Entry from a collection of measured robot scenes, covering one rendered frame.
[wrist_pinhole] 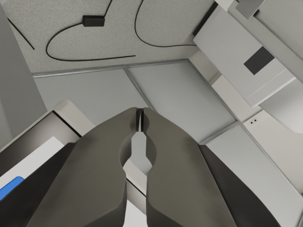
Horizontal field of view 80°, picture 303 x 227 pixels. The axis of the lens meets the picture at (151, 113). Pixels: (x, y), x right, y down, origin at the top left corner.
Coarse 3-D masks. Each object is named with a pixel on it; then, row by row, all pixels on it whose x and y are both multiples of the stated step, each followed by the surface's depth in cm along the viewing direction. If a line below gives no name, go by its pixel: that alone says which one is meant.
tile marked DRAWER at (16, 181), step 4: (16, 176) 21; (20, 176) 21; (12, 180) 21; (16, 180) 21; (20, 180) 21; (8, 184) 21; (12, 184) 21; (16, 184) 21; (0, 188) 21; (4, 188) 21; (8, 188) 21; (12, 188) 21; (0, 192) 21; (4, 192) 22; (8, 192) 22; (0, 196) 22; (4, 196) 22
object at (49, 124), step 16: (48, 112) 19; (64, 112) 20; (80, 112) 23; (32, 128) 19; (48, 128) 19; (64, 128) 19; (80, 128) 21; (16, 144) 19; (32, 144) 20; (64, 144) 20; (0, 160) 20; (16, 160) 20; (128, 160) 26; (0, 176) 21; (128, 176) 23; (144, 176) 28; (128, 192) 24; (144, 192) 25; (144, 208) 25
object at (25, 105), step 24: (0, 0) 84; (0, 24) 54; (0, 48) 47; (0, 72) 42; (24, 72) 50; (0, 96) 38; (24, 96) 44; (0, 120) 36; (24, 120) 39; (0, 144) 35
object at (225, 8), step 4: (216, 0) 24; (220, 0) 24; (224, 0) 23; (228, 0) 23; (232, 0) 23; (220, 4) 24; (224, 4) 24; (228, 4) 23; (224, 8) 24; (228, 8) 23
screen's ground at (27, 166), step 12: (48, 144) 20; (60, 144) 20; (36, 156) 20; (48, 156) 20; (12, 168) 20; (24, 168) 21; (36, 168) 21; (0, 180) 21; (132, 204) 24; (132, 216) 25; (144, 216) 26
